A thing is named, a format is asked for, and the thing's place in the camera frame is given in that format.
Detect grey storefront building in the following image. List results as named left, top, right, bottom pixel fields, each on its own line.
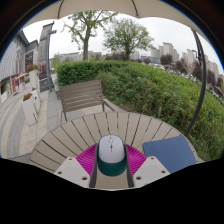
left=0, top=29, right=39, bottom=104

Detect blue mouse pad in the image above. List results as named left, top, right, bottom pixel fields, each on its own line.
left=142, top=134, right=198, bottom=174

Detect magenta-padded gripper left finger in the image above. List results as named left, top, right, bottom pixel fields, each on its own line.
left=53, top=143, right=100, bottom=188

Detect brown slatted wooden chair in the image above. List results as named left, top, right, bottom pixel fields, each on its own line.
left=59, top=79, right=116, bottom=123

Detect white and green computer mouse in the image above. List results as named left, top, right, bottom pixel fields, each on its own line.
left=96, top=134, right=128, bottom=177

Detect white planter with flowers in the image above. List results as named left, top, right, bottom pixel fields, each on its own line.
left=21, top=92, right=39, bottom=127
left=26, top=63, right=40, bottom=90

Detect tall grey sign pillar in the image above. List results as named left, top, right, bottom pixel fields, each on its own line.
left=37, top=21, right=58, bottom=93

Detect round leafy tree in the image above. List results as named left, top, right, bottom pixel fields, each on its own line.
left=102, top=18, right=155, bottom=62

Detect curved black umbrella pole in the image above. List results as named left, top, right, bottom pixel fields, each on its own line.
left=184, top=29, right=208, bottom=138

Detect tall bare-trunk tree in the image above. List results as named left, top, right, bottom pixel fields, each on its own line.
left=61, top=10, right=118, bottom=62

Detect distant apartment buildings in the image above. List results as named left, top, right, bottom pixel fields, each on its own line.
left=149, top=41, right=224, bottom=88

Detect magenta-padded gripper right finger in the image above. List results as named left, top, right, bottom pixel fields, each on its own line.
left=124, top=143, right=171, bottom=188

